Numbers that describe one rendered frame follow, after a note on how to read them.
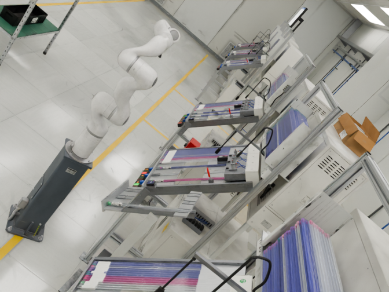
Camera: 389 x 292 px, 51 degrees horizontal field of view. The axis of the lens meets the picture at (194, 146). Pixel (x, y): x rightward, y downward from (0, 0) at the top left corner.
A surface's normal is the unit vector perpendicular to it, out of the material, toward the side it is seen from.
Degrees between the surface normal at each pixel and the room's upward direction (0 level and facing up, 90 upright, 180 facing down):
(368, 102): 90
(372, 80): 90
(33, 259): 0
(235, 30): 90
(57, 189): 90
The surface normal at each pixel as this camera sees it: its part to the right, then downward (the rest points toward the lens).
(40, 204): 0.18, 0.59
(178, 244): -0.17, 0.34
